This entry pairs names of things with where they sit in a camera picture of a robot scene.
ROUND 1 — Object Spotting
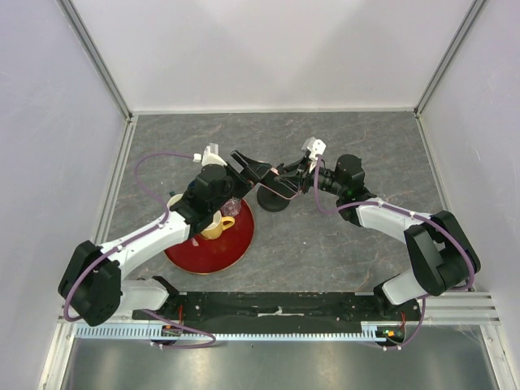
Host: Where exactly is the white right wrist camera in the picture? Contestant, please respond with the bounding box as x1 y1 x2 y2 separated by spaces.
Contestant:
301 136 326 162

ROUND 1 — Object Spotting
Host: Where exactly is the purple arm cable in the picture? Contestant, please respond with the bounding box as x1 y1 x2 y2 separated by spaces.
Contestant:
313 153 477 353
63 151 216 350

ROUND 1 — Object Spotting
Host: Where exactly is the black phone stand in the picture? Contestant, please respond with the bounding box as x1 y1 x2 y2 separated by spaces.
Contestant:
257 187 290 212

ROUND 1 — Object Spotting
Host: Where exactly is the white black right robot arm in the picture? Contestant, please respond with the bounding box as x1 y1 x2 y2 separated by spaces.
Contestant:
274 154 481 320

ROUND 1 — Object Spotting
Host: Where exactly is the phone with pink case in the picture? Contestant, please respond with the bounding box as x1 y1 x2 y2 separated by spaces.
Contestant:
260 167 300 200

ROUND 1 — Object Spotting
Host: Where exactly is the cream and green mug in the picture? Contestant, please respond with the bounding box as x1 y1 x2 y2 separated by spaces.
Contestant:
167 193 183 208

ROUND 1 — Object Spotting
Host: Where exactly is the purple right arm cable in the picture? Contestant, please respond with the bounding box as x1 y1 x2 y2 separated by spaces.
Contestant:
313 153 477 353

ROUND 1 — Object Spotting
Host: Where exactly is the clear drinking glass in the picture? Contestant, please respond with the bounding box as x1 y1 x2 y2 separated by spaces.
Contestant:
221 198 241 217

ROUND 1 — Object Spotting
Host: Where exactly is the yellow mug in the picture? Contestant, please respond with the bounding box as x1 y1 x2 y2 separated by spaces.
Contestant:
200 212 236 240

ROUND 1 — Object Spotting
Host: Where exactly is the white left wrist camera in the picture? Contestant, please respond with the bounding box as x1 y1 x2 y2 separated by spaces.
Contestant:
193 143 227 167

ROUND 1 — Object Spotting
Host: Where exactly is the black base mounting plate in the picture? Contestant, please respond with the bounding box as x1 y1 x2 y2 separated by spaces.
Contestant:
155 292 421 322

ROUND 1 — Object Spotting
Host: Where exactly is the light blue cable duct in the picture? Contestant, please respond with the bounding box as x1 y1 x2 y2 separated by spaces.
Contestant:
75 323 386 342

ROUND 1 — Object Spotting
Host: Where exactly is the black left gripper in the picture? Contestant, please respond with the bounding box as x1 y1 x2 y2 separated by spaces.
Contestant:
210 150 271 213

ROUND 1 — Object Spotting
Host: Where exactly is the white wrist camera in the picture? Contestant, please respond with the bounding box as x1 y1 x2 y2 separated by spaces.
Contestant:
301 136 326 162
193 143 227 167

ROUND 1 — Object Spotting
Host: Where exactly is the red round tray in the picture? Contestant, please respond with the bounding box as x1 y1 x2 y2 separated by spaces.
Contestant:
164 200 254 275

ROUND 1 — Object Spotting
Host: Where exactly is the aluminium frame post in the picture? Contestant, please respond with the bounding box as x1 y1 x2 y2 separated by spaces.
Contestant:
414 0 488 119
57 0 133 121

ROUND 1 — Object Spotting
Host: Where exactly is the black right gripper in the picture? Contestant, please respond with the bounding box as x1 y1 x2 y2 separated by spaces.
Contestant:
275 154 346 197

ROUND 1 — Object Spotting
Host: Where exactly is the aluminium frame post right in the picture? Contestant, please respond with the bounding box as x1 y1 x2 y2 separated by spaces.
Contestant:
414 0 488 119

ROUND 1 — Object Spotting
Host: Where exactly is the aluminium frame rail front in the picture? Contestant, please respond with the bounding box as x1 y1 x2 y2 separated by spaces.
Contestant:
60 286 498 331

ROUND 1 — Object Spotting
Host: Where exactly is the aluminium frame post left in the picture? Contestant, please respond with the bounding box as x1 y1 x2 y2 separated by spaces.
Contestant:
57 0 133 121

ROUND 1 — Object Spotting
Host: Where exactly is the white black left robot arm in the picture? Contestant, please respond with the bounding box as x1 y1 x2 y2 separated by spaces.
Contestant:
58 150 273 327

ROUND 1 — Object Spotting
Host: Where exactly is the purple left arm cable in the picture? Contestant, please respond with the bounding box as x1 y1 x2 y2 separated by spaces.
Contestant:
63 151 216 350

